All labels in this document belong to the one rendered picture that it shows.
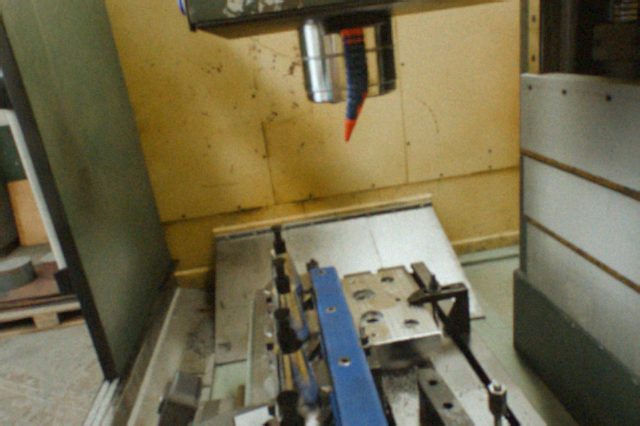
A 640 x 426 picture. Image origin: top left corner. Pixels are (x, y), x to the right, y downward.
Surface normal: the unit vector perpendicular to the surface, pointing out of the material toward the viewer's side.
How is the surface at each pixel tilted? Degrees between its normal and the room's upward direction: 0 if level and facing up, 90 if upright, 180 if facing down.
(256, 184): 90
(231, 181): 90
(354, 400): 0
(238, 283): 24
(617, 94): 91
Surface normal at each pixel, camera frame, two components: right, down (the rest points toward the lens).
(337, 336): -0.13, -0.94
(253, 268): -0.07, -0.72
